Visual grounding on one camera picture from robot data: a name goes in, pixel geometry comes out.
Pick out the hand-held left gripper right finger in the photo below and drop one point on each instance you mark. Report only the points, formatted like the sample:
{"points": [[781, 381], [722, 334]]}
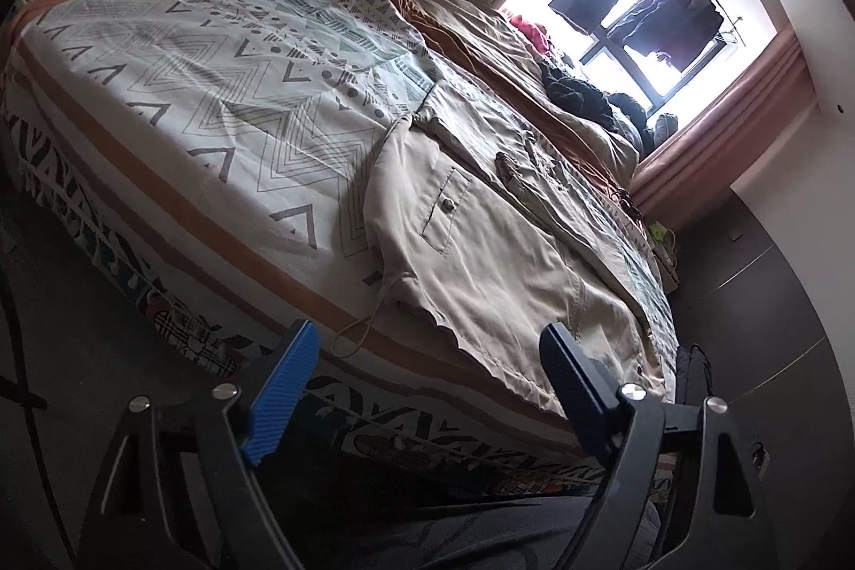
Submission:
{"points": [[574, 396]]}

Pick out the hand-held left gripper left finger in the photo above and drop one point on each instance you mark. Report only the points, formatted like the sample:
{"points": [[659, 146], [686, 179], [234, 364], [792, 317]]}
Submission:
{"points": [[280, 396]]}

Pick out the beige jacket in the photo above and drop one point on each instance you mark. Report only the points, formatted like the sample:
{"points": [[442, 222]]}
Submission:
{"points": [[501, 276]]}

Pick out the black clothes heap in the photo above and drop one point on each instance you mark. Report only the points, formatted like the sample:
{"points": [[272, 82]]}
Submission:
{"points": [[574, 89]]}

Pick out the dark folded cloth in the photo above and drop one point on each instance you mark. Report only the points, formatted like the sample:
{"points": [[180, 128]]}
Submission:
{"points": [[691, 369]]}

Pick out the white nightstand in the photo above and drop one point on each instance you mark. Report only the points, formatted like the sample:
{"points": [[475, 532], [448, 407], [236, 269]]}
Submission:
{"points": [[661, 256]]}

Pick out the small green object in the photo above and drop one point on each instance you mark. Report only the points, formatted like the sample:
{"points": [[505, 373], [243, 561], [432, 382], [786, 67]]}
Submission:
{"points": [[658, 233]]}

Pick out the dark grey wardrobe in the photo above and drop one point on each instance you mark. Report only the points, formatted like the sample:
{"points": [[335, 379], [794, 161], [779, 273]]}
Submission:
{"points": [[755, 309]]}

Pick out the dark grey cloth pile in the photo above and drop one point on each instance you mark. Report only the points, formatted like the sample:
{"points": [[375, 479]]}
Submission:
{"points": [[634, 116]]}

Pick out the patterned white bedspread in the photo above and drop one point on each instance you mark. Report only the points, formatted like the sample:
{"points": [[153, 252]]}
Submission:
{"points": [[200, 96]]}

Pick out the dark framed window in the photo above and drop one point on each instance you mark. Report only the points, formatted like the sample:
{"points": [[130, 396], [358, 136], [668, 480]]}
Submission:
{"points": [[601, 69]]}

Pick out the pink clothing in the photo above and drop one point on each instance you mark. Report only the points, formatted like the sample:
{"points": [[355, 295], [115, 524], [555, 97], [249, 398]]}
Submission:
{"points": [[528, 29]]}

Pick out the dark hanging garment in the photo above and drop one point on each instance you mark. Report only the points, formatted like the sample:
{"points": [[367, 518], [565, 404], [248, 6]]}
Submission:
{"points": [[648, 19], [698, 26]]}

